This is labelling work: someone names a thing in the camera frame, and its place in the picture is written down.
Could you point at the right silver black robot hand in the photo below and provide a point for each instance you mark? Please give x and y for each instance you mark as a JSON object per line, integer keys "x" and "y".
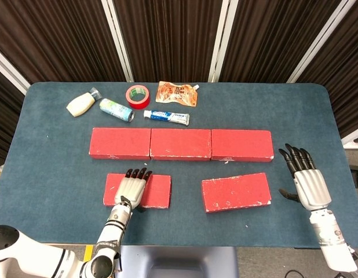
{"x": 310, "y": 188}

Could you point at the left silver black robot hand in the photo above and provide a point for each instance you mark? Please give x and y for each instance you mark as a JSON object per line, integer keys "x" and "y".
{"x": 129, "y": 191}

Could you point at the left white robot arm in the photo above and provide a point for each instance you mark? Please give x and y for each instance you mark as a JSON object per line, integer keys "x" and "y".
{"x": 112, "y": 228}

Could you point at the blue felt table cover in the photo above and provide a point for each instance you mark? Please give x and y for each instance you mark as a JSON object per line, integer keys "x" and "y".
{"x": 66, "y": 173}

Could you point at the white blue toothpaste tube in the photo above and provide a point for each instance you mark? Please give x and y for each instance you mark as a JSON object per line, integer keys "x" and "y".
{"x": 167, "y": 116}

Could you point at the red tape roll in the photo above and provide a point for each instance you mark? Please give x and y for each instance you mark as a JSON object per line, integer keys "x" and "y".
{"x": 138, "y": 102}

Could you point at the cream plastic bottle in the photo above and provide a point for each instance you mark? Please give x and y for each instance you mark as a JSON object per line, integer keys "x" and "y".
{"x": 80, "y": 104}

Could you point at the orange spout pouch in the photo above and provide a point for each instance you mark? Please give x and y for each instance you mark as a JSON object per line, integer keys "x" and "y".
{"x": 176, "y": 94}

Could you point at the brown pleated partition panel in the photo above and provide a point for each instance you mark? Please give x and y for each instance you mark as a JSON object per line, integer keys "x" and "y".
{"x": 170, "y": 37}
{"x": 271, "y": 37}
{"x": 5, "y": 116}
{"x": 57, "y": 37}
{"x": 347, "y": 72}

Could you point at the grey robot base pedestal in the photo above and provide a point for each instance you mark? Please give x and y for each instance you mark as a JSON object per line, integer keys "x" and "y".
{"x": 179, "y": 260}

